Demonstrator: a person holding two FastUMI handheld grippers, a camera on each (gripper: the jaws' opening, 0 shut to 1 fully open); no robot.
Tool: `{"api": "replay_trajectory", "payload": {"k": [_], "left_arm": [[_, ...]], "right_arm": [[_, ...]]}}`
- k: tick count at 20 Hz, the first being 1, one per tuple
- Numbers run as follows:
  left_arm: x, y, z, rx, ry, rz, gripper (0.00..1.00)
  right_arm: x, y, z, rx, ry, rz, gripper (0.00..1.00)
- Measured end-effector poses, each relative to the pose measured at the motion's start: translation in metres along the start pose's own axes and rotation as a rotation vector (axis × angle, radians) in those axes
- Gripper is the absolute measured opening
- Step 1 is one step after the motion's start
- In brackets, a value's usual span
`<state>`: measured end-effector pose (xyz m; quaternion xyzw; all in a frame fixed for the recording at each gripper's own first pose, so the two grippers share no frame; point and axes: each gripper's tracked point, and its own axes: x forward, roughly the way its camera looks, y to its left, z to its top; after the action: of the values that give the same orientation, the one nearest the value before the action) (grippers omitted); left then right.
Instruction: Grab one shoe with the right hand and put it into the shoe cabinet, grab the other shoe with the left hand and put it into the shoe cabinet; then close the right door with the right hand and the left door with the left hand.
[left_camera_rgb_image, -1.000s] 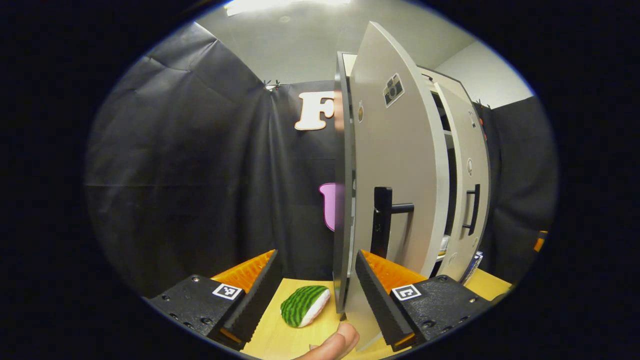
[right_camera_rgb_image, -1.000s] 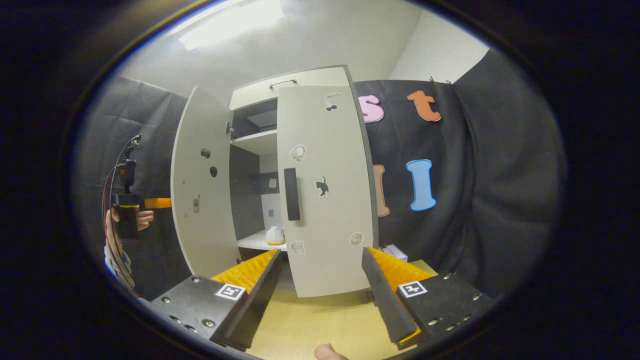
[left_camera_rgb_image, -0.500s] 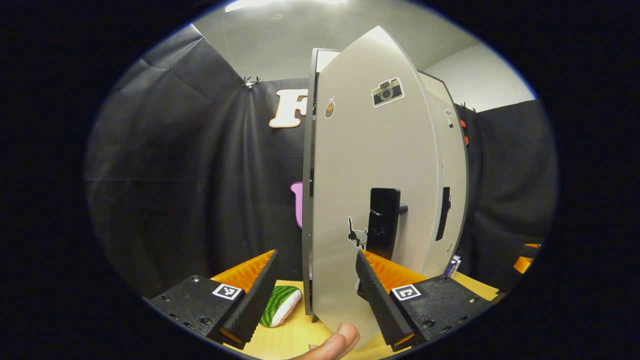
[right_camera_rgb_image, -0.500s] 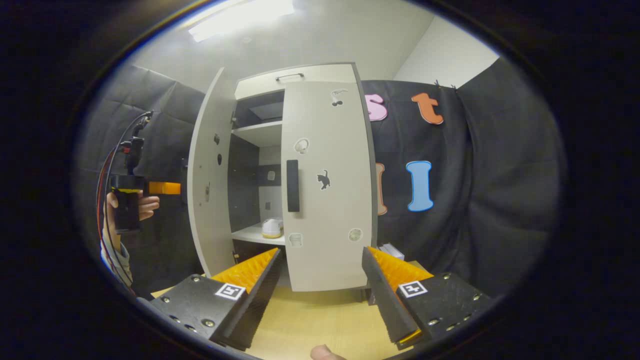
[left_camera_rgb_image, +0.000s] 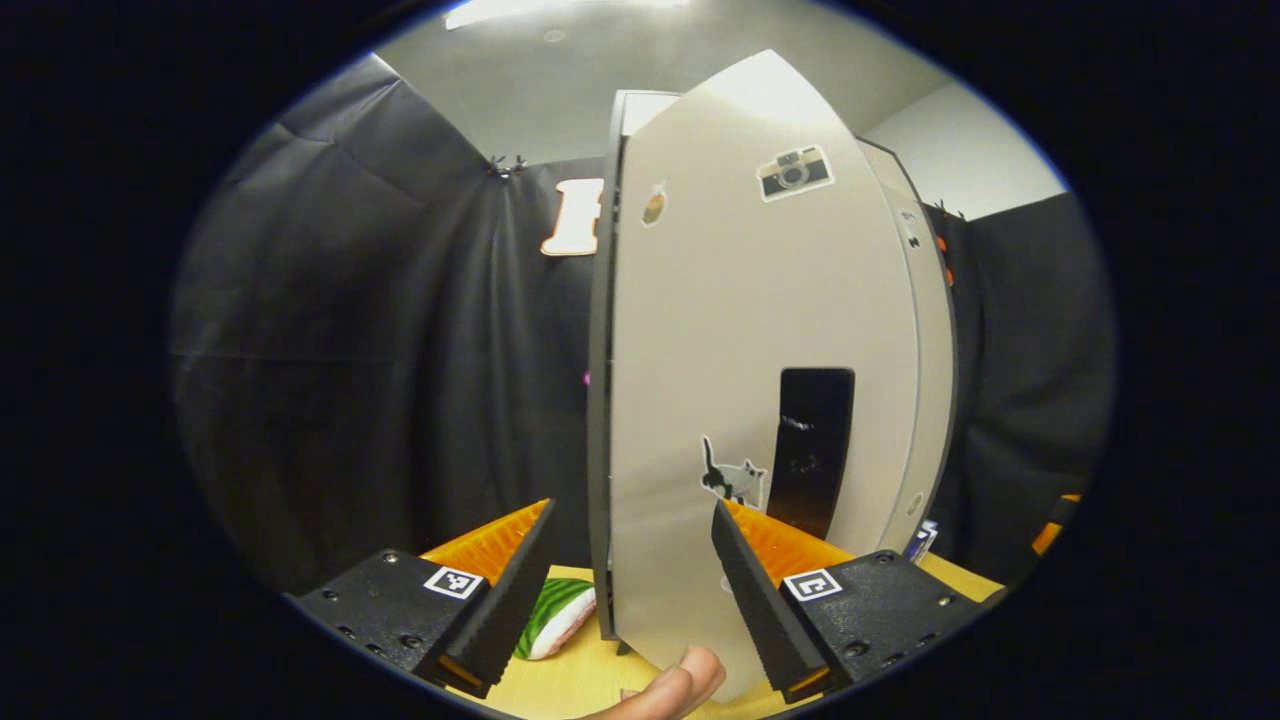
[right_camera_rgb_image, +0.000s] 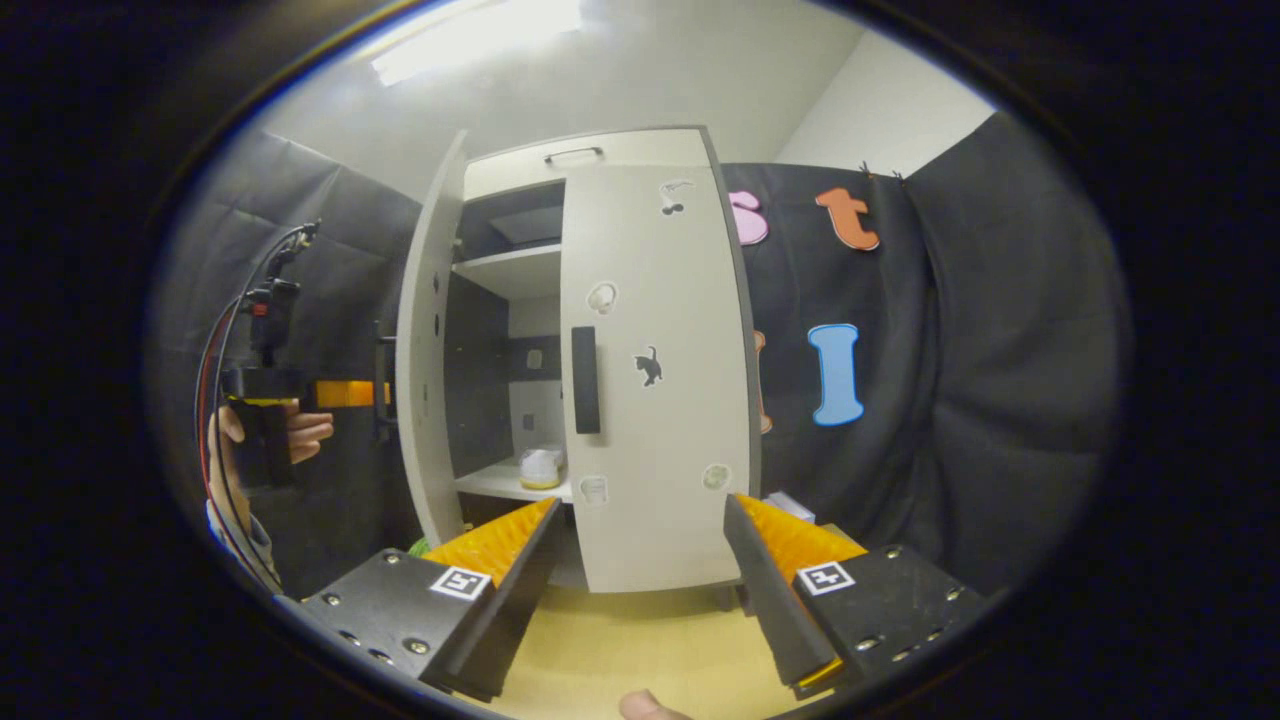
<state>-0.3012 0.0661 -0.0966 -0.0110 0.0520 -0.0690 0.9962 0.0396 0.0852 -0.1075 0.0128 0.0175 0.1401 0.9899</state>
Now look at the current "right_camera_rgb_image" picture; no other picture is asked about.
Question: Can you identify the red gripper cable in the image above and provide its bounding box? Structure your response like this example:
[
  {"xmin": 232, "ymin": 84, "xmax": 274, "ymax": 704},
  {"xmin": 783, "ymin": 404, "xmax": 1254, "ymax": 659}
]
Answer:
[{"xmin": 195, "ymin": 298, "xmax": 253, "ymax": 566}]

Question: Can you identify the white shoe cabinet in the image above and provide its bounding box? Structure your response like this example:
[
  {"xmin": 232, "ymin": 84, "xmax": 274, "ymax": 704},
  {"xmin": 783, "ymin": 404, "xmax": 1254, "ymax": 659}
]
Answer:
[{"xmin": 440, "ymin": 125, "xmax": 763, "ymax": 593}]

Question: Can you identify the black backdrop cloth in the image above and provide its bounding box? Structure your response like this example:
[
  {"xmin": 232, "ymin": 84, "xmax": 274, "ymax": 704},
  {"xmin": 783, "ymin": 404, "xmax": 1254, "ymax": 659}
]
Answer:
[{"xmin": 150, "ymin": 110, "xmax": 1133, "ymax": 603}]

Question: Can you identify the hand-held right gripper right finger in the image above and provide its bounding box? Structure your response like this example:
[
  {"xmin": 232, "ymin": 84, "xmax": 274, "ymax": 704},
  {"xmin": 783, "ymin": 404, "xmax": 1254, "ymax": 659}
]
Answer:
[{"xmin": 724, "ymin": 491, "xmax": 988, "ymax": 701}]

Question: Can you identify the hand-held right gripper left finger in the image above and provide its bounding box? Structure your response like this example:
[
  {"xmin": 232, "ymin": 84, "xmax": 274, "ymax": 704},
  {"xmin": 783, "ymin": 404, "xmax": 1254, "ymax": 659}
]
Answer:
[{"xmin": 298, "ymin": 496, "xmax": 564, "ymax": 703}]

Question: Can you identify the white cabinet door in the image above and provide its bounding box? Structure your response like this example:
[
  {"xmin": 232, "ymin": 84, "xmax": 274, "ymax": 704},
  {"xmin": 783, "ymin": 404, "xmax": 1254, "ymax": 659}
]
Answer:
[
  {"xmin": 558, "ymin": 150, "xmax": 764, "ymax": 595},
  {"xmin": 395, "ymin": 130, "xmax": 471, "ymax": 549}
]

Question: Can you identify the white canvas shoe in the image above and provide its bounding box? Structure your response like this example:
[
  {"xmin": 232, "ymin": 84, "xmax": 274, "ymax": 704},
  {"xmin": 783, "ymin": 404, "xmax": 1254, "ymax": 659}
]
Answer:
[{"xmin": 518, "ymin": 446, "xmax": 569, "ymax": 492}]

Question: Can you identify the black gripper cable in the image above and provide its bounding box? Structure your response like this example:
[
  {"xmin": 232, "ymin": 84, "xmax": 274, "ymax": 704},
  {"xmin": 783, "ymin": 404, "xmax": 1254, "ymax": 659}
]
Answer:
[{"xmin": 194, "ymin": 222, "xmax": 313, "ymax": 595}]

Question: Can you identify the white cabinet drawer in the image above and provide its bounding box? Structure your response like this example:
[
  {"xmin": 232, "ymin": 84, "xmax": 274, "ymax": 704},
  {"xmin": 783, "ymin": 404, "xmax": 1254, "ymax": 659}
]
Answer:
[{"xmin": 462, "ymin": 127, "xmax": 714, "ymax": 202}]

